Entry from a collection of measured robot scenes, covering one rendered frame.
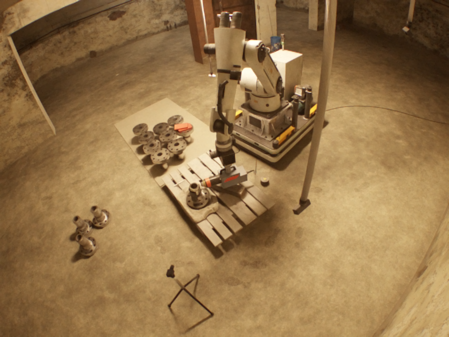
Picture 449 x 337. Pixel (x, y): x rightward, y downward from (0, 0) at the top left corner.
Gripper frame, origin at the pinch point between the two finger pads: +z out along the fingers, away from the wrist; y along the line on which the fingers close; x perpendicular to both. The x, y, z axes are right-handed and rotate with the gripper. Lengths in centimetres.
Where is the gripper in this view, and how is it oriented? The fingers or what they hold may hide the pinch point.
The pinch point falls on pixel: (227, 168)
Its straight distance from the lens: 253.7
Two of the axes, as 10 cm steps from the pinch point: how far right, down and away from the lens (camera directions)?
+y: -3.2, -6.6, 6.8
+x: -9.4, 3.0, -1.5
